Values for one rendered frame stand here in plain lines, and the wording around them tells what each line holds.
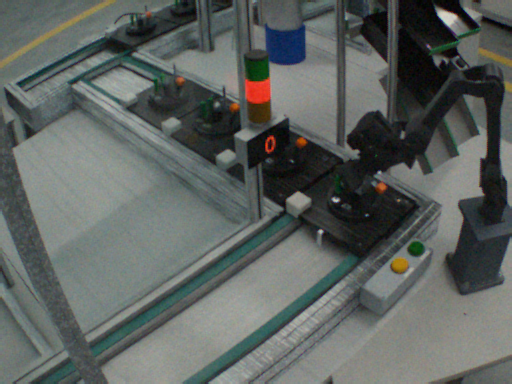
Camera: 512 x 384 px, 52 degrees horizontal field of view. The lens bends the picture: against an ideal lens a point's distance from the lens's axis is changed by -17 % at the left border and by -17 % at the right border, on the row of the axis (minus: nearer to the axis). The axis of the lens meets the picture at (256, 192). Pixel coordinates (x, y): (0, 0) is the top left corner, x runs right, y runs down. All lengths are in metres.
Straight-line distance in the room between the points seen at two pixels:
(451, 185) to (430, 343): 0.60
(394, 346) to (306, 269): 0.30
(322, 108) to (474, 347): 1.07
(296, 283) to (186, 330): 0.28
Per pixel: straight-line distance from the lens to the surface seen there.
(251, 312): 1.36
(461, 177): 1.85
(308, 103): 2.09
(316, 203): 1.52
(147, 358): 1.31
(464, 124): 1.80
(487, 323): 1.46
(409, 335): 1.40
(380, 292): 1.34
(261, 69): 1.21
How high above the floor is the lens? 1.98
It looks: 40 degrees down
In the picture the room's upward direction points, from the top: 4 degrees counter-clockwise
